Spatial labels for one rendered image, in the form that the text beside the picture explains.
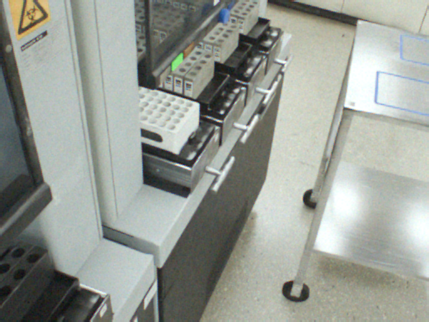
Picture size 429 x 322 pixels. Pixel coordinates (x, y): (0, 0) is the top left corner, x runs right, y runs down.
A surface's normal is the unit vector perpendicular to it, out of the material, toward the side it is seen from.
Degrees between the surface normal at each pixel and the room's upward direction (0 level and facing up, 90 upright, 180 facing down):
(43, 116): 90
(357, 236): 0
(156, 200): 0
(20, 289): 90
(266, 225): 0
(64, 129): 90
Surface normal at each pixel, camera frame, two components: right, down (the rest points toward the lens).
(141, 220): 0.14, -0.77
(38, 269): 0.95, 0.29
